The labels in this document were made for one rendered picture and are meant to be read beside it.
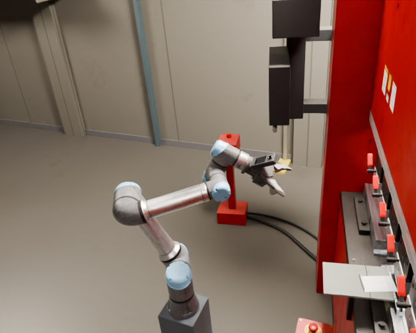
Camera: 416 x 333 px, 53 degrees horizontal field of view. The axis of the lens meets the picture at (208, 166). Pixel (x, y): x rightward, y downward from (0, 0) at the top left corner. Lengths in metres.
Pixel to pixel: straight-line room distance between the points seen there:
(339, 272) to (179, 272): 0.69
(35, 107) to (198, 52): 2.73
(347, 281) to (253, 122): 2.99
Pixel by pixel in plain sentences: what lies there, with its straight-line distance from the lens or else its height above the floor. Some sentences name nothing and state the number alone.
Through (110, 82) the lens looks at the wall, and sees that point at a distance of 5.28.
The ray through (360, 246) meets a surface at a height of 0.87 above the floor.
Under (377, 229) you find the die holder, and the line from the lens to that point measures 2.19.
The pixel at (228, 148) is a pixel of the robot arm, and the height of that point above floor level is 1.51.
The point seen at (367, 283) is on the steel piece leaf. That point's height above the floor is 1.00.
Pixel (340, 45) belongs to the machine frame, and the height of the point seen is 1.74.
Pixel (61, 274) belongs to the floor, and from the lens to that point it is 3.62.
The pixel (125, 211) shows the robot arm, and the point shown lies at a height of 1.37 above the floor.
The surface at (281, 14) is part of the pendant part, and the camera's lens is 2.36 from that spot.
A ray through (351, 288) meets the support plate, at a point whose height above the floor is 1.00.
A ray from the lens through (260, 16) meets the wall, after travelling 4.22.
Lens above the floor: 2.30
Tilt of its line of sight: 30 degrees down
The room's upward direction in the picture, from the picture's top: 5 degrees counter-clockwise
